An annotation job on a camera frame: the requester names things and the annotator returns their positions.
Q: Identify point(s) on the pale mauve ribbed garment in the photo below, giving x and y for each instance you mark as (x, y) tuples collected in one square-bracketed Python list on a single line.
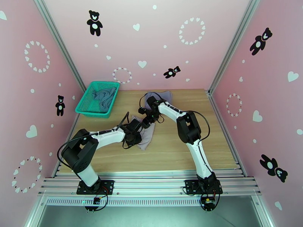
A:
[(148, 138)]

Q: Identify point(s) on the lavender purple garment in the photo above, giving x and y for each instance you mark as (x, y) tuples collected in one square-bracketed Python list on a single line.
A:
[(166, 96)]

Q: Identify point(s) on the blue grey garment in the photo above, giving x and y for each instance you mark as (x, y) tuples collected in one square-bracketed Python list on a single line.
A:
[(106, 98)]

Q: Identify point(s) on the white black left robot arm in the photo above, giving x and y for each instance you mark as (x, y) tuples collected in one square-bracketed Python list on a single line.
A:
[(106, 137)]

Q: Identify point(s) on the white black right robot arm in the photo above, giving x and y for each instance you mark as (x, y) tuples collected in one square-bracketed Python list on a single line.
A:
[(189, 129)]

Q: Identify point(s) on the teal plastic mesh basket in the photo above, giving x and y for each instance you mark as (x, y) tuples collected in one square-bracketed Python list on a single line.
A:
[(81, 109)]

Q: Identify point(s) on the perforated metal strip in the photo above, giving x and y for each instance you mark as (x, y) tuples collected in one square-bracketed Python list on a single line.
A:
[(151, 202)]

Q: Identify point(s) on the small black circuit board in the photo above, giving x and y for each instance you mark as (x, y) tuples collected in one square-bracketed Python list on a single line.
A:
[(97, 200)]

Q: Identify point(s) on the circuit board with yellow connector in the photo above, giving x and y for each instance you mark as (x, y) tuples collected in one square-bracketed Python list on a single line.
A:
[(208, 202)]

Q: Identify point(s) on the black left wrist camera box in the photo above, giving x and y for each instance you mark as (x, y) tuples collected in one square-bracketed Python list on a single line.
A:
[(134, 124)]

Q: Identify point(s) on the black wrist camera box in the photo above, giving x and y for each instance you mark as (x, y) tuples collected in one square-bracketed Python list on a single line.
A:
[(142, 110), (134, 124)]

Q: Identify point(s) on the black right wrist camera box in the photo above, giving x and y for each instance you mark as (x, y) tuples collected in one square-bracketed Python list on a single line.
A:
[(142, 110)]

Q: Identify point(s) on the aluminium mounting rail bed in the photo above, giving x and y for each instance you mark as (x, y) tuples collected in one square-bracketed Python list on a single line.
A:
[(151, 186)]

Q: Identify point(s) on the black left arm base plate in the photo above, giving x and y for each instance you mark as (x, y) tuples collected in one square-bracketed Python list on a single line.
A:
[(107, 186)]

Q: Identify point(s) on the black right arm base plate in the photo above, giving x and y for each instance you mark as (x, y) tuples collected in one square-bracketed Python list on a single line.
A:
[(190, 186)]

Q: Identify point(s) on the aluminium corner post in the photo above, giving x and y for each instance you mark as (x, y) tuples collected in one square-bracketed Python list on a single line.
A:
[(59, 44), (234, 44)]

